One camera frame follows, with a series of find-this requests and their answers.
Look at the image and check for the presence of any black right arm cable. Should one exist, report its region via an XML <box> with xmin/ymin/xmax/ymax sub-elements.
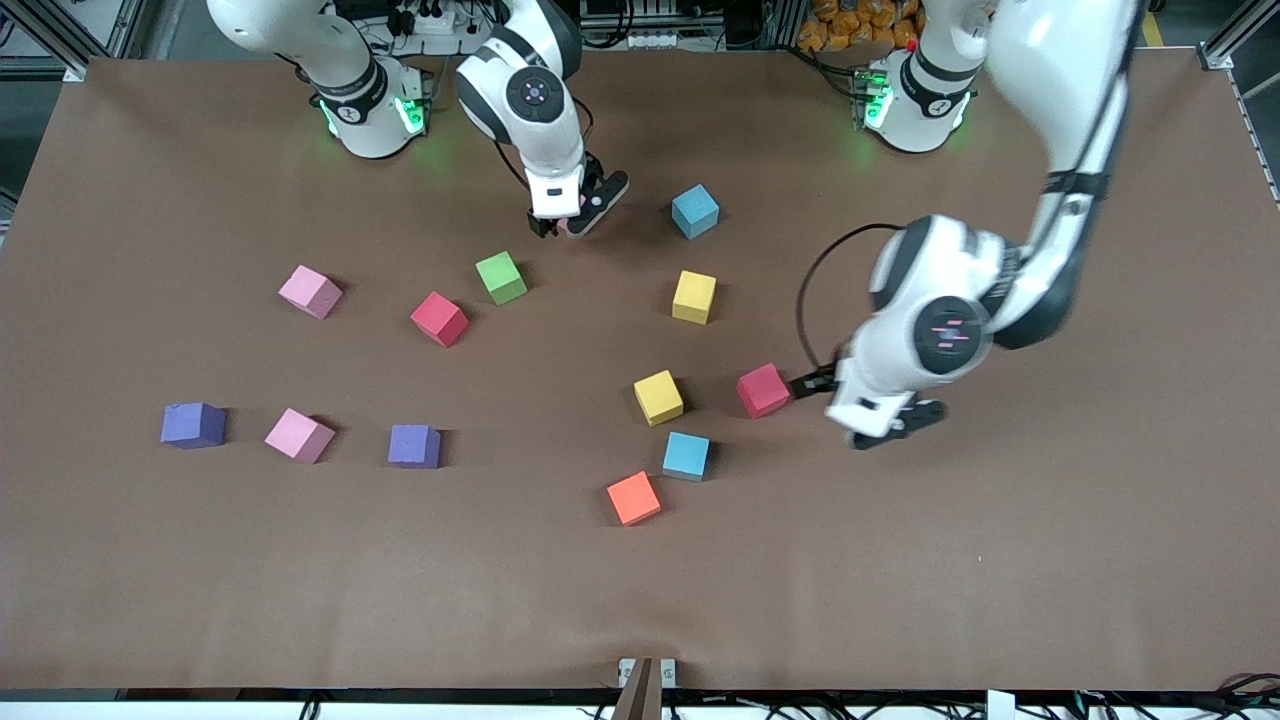
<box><xmin>494</xmin><ymin>138</ymin><xmax>535</xmax><ymax>197</ymax></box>

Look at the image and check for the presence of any aluminium frame post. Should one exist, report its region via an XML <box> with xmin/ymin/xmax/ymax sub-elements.
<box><xmin>1198</xmin><ymin>0</ymin><xmax>1280</xmax><ymax>73</ymax></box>
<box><xmin>20</xmin><ymin>0</ymin><xmax>151</xmax><ymax>83</ymax></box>

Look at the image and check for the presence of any green foam cube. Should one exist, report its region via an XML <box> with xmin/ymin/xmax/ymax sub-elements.
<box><xmin>474</xmin><ymin>251</ymin><xmax>529</xmax><ymax>306</ymax></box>

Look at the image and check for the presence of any yellow foam cube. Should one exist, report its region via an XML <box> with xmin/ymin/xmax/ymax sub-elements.
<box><xmin>671</xmin><ymin>270</ymin><xmax>718</xmax><ymax>326</ymax></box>
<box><xmin>633</xmin><ymin>370</ymin><xmax>686</xmax><ymax>428</ymax></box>

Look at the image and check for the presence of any white power strip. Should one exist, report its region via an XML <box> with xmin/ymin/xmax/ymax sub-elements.
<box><xmin>385</xmin><ymin>0</ymin><xmax>476</xmax><ymax>57</ymax></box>

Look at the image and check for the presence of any blue foam cube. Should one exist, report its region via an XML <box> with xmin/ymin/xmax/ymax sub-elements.
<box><xmin>671</xmin><ymin>184</ymin><xmax>721</xmax><ymax>241</ymax></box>
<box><xmin>662</xmin><ymin>431</ymin><xmax>711</xmax><ymax>483</ymax></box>

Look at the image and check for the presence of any metal equipment rack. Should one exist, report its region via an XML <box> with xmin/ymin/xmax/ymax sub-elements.
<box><xmin>578</xmin><ymin>0</ymin><xmax>691</xmax><ymax>51</ymax></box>

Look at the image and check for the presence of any red foam cube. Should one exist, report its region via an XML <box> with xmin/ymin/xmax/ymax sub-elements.
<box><xmin>410</xmin><ymin>291</ymin><xmax>471</xmax><ymax>349</ymax></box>
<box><xmin>736</xmin><ymin>362</ymin><xmax>791</xmax><ymax>419</ymax></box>

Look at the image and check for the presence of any orange foam cube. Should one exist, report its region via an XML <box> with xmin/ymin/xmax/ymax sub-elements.
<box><xmin>606</xmin><ymin>471</ymin><xmax>663</xmax><ymax>527</ymax></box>

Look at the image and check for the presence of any brown paper table cover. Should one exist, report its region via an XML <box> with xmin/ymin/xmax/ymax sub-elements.
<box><xmin>0</xmin><ymin>48</ymin><xmax>1280</xmax><ymax>693</ymax></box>

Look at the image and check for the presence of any pile of orange objects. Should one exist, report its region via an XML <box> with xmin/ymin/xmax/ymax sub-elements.
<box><xmin>798</xmin><ymin>0</ymin><xmax>926</xmax><ymax>54</ymax></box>

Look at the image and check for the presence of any metal table edge bracket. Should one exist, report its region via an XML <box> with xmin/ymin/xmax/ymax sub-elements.
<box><xmin>612</xmin><ymin>656</ymin><xmax>678</xmax><ymax>720</ymax></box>

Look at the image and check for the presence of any purple foam cube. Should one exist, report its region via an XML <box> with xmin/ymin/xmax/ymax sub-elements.
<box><xmin>160</xmin><ymin>402</ymin><xmax>228</xmax><ymax>450</ymax></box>
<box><xmin>387</xmin><ymin>424</ymin><xmax>442</xmax><ymax>470</ymax></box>

